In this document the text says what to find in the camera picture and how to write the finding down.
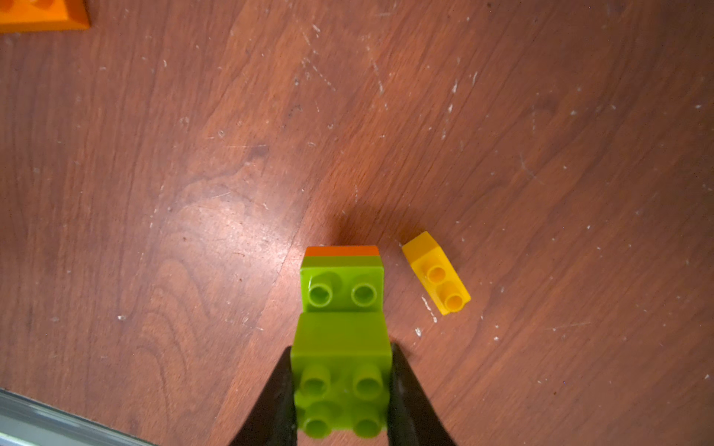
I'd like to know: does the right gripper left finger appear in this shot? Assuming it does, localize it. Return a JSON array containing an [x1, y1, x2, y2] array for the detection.
[[230, 347, 298, 446]]

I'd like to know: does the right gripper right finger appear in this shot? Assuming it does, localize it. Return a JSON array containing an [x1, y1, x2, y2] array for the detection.
[[387, 343, 456, 446]]

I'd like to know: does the small green lego brick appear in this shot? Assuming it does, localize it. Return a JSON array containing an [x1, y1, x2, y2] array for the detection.
[[290, 312, 392, 440]]

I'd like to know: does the long green lego brick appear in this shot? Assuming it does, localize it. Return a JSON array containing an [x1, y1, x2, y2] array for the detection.
[[299, 256, 385, 312]]

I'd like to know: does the orange lego brick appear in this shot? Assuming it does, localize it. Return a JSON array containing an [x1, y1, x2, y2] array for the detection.
[[1, 0, 90, 33], [305, 245, 379, 256]]

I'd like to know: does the small yellow lego brick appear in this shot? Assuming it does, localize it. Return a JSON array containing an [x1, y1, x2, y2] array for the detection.
[[402, 232, 470, 316]]

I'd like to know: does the aluminium rail frame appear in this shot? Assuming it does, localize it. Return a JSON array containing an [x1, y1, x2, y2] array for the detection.
[[1, 390, 151, 446]]

